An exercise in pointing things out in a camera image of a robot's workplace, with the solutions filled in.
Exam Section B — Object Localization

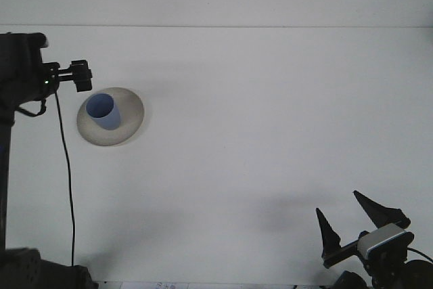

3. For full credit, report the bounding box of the pale blue cup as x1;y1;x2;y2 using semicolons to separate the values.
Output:
85;93;122;131

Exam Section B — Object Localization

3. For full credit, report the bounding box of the pale round plate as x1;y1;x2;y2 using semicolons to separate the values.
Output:
76;87;145;148

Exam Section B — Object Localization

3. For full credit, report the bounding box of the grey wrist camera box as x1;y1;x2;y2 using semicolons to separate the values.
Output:
357;223;415;259
28;32;51;49

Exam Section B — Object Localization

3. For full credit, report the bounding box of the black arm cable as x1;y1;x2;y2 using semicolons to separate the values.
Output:
407;247;433;265
53;89;76;267

